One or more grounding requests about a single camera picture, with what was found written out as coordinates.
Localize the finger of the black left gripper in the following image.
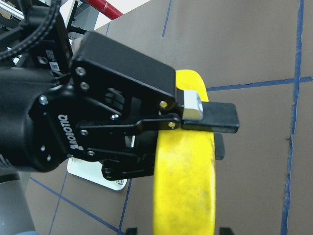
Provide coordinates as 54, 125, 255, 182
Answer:
72, 32, 240, 134
101, 133, 225, 182

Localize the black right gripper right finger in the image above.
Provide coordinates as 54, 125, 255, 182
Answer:
219, 227, 234, 235

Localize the white bear tray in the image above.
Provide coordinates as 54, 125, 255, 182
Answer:
67, 158, 128, 191

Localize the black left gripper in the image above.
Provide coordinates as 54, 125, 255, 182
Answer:
0, 67, 136, 172

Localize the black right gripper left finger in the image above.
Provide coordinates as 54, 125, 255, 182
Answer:
125, 228, 137, 235

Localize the yellow banana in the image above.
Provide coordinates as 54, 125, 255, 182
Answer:
152, 70, 217, 235

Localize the red cylinder bottle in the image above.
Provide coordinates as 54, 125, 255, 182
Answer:
86, 0, 124, 20

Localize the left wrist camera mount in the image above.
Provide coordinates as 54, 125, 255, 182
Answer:
15, 5, 73, 74

